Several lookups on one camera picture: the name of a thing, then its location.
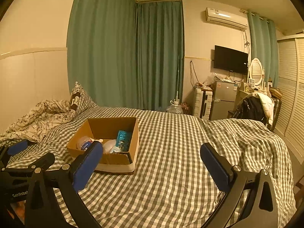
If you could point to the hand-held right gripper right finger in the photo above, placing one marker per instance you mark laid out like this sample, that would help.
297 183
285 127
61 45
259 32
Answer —
216 168

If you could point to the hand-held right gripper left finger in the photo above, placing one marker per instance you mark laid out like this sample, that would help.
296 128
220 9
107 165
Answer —
87 166

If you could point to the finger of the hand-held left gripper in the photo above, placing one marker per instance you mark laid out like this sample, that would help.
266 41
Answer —
17 148
45 160

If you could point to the plastic bottle with blue label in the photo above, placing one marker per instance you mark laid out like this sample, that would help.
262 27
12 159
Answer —
84 143

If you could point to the brown cardboard box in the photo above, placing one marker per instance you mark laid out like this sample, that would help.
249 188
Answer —
104 125

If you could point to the teal blister pack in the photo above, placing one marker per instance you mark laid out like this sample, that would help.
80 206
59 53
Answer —
123 137

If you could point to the floral patterned quilt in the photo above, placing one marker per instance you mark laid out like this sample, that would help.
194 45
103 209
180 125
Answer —
42 116

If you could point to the checked pillow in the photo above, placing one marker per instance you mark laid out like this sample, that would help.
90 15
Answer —
85 101

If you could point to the white ribbed suitcase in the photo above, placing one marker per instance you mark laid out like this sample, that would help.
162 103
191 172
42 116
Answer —
200 103

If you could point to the floral patterned bag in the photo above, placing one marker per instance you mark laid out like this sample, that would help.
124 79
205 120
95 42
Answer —
185 108

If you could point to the black jacket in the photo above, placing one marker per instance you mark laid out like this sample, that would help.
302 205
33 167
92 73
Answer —
249 109

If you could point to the small grey fridge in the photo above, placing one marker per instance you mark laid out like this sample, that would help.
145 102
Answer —
223 99

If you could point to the clear water jug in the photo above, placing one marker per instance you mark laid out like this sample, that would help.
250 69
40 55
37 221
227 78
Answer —
174 109

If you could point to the white jacket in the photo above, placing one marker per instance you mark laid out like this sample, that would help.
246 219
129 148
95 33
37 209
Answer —
267 105

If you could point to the cream dressing table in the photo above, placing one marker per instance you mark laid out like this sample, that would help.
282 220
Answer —
244 92

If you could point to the dark chair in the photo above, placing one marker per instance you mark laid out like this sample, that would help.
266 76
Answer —
276 112

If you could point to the brown wooden chair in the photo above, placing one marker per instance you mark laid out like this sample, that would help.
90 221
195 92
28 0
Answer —
299 190

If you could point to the clear plastic bag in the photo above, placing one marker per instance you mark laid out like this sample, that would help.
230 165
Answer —
211 79

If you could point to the white pole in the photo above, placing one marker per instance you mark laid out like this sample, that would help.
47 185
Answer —
177 76

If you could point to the white oval vanity mirror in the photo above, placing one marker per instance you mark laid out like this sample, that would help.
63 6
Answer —
256 69

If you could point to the white louvered wardrobe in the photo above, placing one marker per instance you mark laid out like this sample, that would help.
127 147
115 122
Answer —
292 87

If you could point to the wide green curtain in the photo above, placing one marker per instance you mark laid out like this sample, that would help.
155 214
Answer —
102 47

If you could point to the green corner curtain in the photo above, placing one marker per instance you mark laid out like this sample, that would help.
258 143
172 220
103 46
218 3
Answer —
160 54

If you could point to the narrow green curtain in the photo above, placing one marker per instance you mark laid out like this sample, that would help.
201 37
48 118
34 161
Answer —
263 49

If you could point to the white air conditioner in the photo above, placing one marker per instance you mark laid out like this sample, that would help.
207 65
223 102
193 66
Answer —
225 18

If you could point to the black wall television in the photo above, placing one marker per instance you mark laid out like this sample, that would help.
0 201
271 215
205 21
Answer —
230 59

